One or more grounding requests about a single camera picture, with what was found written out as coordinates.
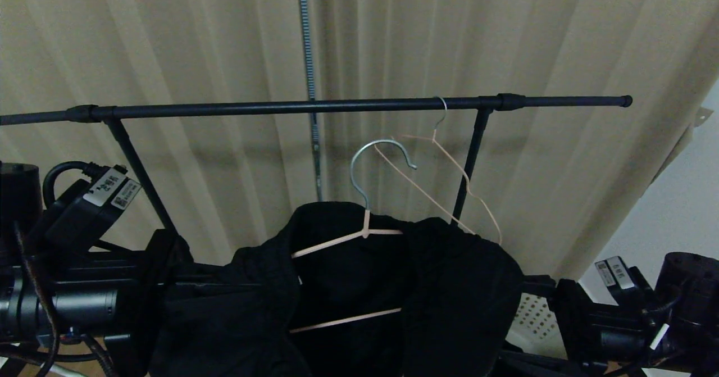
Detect pink clothes hanger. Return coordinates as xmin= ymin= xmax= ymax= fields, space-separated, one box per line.
xmin=291 ymin=139 xmax=417 ymax=334
xmin=374 ymin=97 xmax=502 ymax=246

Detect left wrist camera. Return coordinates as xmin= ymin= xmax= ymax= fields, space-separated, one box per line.
xmin=42 ymin=166 xmax=141 ymax=246

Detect black garment with white cord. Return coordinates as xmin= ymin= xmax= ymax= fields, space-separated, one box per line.
xmin=149 ymin=200 xmax=526 ymax=377

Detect beige curtain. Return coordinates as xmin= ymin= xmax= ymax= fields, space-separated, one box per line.
xmin=0 ymin=0 xmax=719 ymax=282

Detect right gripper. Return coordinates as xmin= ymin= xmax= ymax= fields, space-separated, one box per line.
xmin=553 ymin=279 xmax=658 ymax=361

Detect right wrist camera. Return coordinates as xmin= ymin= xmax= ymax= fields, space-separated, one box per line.
xmin=594 ymin=256 xmax=647 ymax=306

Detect black clothes rack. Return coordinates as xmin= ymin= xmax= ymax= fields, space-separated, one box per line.
xmin=0 ymin=94 xmax=634 ymax=248

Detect white laundry basket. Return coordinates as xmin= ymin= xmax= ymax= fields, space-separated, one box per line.
xmin=503 ymin=293 xmax=568 ymax=361

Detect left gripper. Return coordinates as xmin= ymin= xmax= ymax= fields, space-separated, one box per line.
xmin=42 ymin=230 xmax=189 ymax=361

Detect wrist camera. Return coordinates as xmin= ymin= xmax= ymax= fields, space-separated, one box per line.
xmin=42 ymin=166 xmax=141 ymax=246
xmin=594 ymin=256 xmax=647 ymax=306

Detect black cable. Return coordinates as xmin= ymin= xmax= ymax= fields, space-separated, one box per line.
xmin=42 ymin=161 xmax=107 ymax=209

